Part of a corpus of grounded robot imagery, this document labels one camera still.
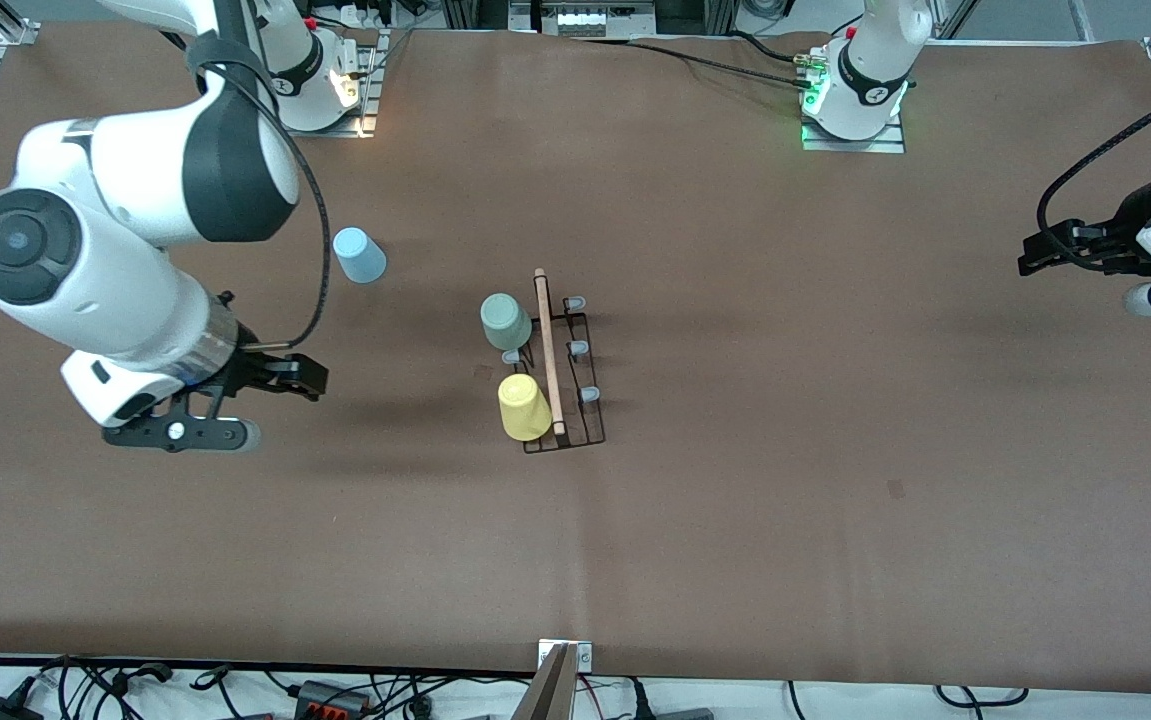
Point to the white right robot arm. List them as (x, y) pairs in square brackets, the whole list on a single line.
[(115, 180)]

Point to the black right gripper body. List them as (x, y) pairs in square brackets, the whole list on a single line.
[(251, 369)]

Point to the white power strip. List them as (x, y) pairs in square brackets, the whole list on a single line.
[(363, 14)]

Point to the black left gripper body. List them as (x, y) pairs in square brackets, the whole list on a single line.
[(1121, 244)]

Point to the pale green plastic cup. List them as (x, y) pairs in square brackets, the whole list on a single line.
[(505, 320)]

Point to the grey control box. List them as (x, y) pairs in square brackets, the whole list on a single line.
[(585, 18)]

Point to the yellow plastic cup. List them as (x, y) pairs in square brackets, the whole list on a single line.
[(523, 408)]

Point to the silver metal bracket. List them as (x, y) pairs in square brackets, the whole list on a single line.
[(585, 655)]

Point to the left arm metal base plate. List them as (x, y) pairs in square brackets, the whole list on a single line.
[(850, 145)]

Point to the grey camera pole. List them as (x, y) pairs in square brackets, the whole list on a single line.
[(547, 695)]

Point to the black orange connector block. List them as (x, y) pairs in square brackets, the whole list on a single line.
[(333, 698)]

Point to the brown table mat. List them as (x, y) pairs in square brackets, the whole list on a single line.
[(635, 560)]

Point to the black power adapter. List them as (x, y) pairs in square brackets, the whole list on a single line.
[(0, 710)]

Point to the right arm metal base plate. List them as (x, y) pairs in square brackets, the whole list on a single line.
[(367, 110)]

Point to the light blue plastic cup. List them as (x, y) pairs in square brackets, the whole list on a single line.
[(360, 256)]

